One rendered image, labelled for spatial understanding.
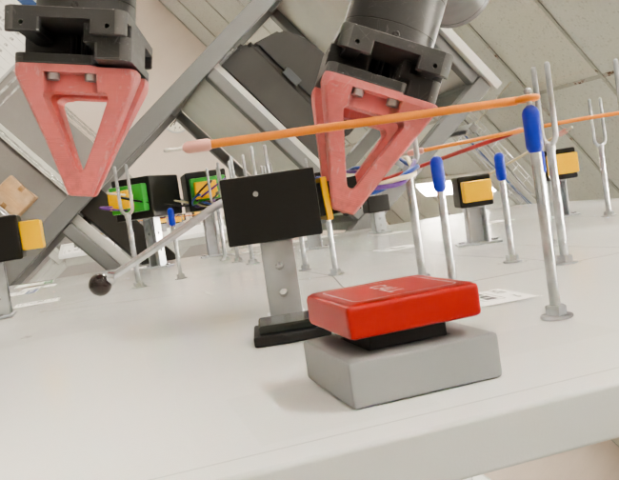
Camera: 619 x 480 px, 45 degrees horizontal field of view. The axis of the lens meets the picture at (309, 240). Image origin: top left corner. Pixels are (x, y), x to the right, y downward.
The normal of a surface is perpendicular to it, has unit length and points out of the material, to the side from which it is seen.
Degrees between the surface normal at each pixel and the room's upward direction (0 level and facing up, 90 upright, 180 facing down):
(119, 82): 115
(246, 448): 50
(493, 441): 90
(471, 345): 90
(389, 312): 90
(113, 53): 100
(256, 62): 90
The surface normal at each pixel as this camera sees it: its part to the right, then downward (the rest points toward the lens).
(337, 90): -0.01, 0.39
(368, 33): 0.09, 0.05
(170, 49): 0.29, 0.03
